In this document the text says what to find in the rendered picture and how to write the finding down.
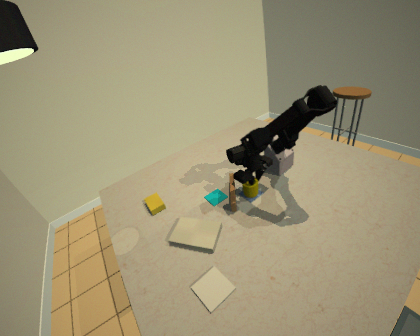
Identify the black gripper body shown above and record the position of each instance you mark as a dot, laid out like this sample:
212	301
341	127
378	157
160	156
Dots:
253	164

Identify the small yellow block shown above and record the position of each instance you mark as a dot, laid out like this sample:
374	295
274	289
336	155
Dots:
155	203

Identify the beige flat square tile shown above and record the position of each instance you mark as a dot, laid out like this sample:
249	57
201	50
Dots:
213	288

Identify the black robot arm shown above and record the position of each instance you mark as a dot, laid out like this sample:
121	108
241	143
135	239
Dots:
287	126

